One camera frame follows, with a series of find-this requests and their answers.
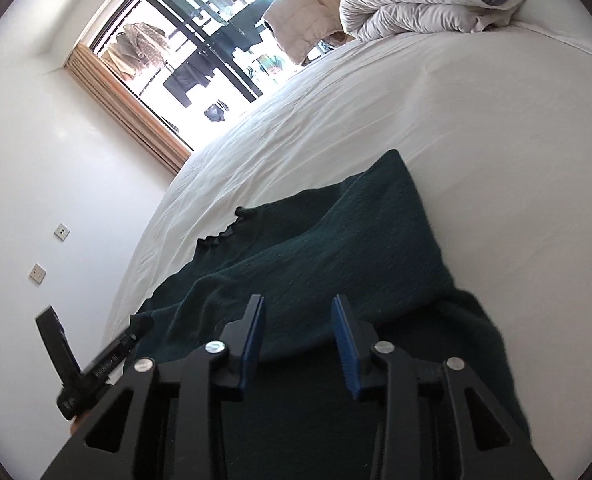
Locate bed with white sheet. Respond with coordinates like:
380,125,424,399
103,0,592,480

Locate black hanging sweater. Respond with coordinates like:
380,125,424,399
211,0,283,53

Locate brown patterned hanging garment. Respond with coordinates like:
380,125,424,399
100,22,171,81

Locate dark green knit sweater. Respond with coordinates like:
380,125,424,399
136,149,532,480

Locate beige curtain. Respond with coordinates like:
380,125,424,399
66,42,195,176

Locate black hanging pants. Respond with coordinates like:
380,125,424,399
163,57,217,108

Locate white pillows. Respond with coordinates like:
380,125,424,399
340,0,552,43

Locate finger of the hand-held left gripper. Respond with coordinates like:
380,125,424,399
116,314,155,357

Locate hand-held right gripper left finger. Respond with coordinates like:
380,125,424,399
40,294,267,480

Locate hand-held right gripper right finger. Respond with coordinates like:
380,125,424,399
331,295,552,480

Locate beige padded jacket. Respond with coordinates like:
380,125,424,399
263,0,344,66

